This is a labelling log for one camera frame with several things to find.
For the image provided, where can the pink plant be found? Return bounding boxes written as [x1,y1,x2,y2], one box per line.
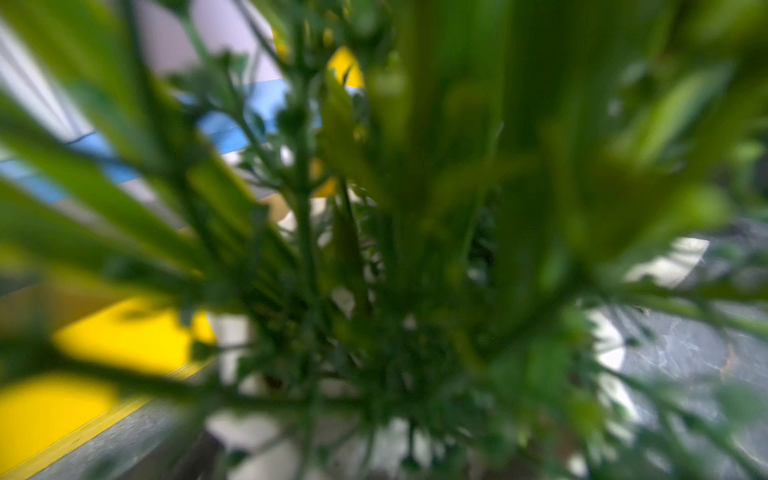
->
[1,1,767,479]

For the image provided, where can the yellow rack pink blue shelves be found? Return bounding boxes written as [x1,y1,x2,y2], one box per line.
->
[1,38,372,479]

